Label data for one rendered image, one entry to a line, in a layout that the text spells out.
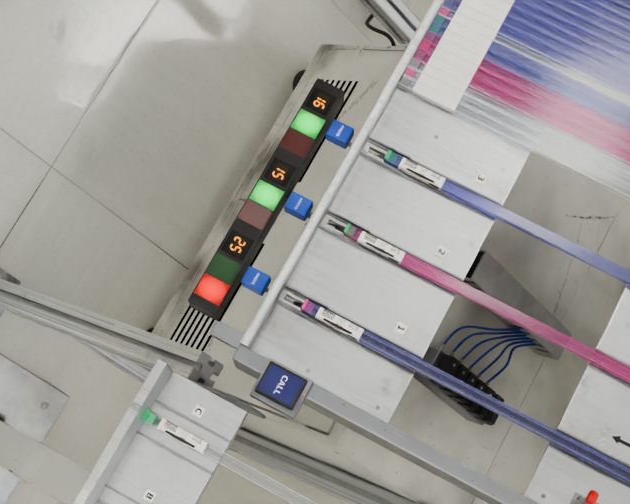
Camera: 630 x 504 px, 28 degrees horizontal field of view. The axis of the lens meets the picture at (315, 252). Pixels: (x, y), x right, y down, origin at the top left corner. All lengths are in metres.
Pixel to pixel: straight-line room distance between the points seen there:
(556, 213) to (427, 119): 0.49
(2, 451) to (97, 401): 0.31
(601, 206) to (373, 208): 0.65
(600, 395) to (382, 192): 0.37
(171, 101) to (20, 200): 0.34
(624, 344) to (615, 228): 0.63
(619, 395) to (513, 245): 0.49
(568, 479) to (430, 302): 0.27
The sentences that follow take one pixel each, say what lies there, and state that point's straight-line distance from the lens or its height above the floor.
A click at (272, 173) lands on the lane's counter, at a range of 1.60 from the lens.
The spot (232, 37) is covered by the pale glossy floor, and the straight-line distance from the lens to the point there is 2.35.
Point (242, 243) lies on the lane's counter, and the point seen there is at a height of 0.66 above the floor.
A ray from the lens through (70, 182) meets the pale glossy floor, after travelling 2.19.
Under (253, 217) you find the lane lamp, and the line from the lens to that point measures 1.59.
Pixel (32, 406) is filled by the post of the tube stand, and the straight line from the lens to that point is 2.22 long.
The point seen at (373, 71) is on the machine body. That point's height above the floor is 0.25.
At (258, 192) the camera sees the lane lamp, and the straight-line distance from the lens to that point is 1.60.
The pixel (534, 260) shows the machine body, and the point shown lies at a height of 0.62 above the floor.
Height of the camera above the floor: 1.91
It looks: 50 degrees down
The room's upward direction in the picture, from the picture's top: 103 degrees clockwise
